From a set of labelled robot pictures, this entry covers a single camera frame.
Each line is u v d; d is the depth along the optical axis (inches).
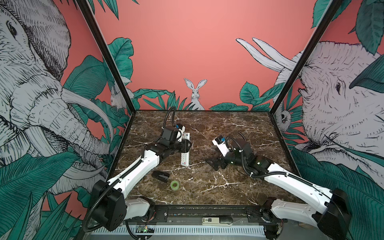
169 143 24.5
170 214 29.4
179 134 26.1
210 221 27.1
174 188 32.5
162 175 33.7
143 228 27.5
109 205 15.4
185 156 30.8
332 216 14.9
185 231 27.6
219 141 25.4
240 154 21.9
